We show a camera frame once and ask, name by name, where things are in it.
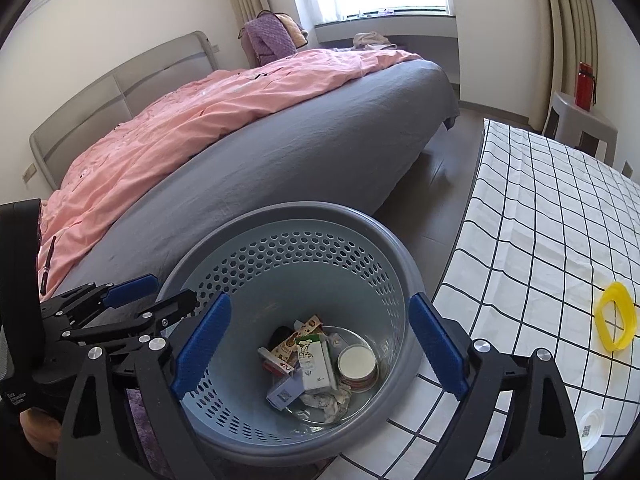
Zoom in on white red sachet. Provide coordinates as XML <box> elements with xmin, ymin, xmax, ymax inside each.
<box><xmin>257</xmin><ymin>347</ymin><xmax>295</xmax><ymax>376</ymax></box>

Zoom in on red white snack packet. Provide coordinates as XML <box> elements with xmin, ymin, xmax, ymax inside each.
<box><xmin>272</xmin><ymin>315</ymin><xmax>322</xmax><ymax>360</ymax></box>

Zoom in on red white paper cup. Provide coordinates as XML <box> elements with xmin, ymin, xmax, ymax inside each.
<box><xmin>336</xmin><ymin>344</ymin><xmax>378</xmax><ymax>391</ymax></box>

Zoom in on lavender cardboard box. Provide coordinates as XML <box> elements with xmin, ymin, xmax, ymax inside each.
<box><xmin>266</xmin><ymin>370</ymin><xmax>305</xmax><ymax>411</ymax></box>

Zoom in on green white medicine box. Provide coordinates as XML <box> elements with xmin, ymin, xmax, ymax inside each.
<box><xmin>295</xmin><ymin>334</ymin><xmax>337</xmax><ymax>394</ymax></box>

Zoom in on white paper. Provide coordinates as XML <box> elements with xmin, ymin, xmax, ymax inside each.
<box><xmin>299</xmin><ymin>387</ymin><xmax>352</xmax><ymax>424</ymax></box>

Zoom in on small white round lid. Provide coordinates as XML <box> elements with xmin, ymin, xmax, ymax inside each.
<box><xmin>578</xmin><ymin>408</ymin><xmax>605</xmax><ymax>452</ymax></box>

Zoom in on yellow plastic lid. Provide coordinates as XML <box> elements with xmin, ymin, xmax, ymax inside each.
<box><xmin>594</xmin><ymin>282</ymin><xmax>638</xmax><ymax>353</ymax></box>

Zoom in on grey perforated trash basket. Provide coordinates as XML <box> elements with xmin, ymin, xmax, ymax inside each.
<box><xmin>160</xmin><ymin>202</ymin><xmax>423</xmax><ymax>467</ymax></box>

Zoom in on left hand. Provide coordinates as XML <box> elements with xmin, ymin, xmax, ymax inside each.
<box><xmin>20</xmin><ymin>408</ymin><xmax>61</xmax><ymax>460</ymax></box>

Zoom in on pink duvet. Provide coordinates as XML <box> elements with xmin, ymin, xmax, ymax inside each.
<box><xmin>37</xmin><ymin>49</ymin><xmax>417</xmax><ymax>299</ymax></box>

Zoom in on grey headboard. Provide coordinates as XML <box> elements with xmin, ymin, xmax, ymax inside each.
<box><xmin>29</xmin><ymin>30</ymin><xmax>219</xmax><ymax>191</ymax></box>

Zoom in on grey bed mattress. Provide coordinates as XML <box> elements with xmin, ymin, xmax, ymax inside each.
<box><xmin>58</xmin><ymin>60</ymin><xmax>459</xmax><ymax>292</ymax></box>

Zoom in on grey plastic stool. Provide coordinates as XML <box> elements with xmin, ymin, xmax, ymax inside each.
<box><xmin>542</xmin><ymin>92</ymin><xmax>617</xmax><ymax>167</ymax></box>

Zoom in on purple knitted bag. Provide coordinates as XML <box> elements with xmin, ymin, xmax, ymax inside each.
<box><xmin>239</xmin><ymin>11</ymin><xmax>297</xmax><ymax>67</ymax></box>

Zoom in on red water bottle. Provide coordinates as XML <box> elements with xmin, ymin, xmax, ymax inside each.
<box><xmin>575</xmin><ymin>62</ymin><xmax>597</xmax><ymax>112</ymax></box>

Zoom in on tan bag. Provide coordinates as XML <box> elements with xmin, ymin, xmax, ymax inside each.
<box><xmin>276</xmin><ymin>13</ymin><xmax>308</xmax><ymax>49</ymax></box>

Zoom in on beige cloth on sill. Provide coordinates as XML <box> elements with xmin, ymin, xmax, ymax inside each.
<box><xmin>352</xmin><ymin>32</ymin><xmax>397</xmax><ymax>51</ymax></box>

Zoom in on beige right curtain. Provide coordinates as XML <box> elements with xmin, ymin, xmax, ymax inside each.
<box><xmin>528</xmin><ymin>0</ymin><xmax>599</xmax><ymax>131</ymax></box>

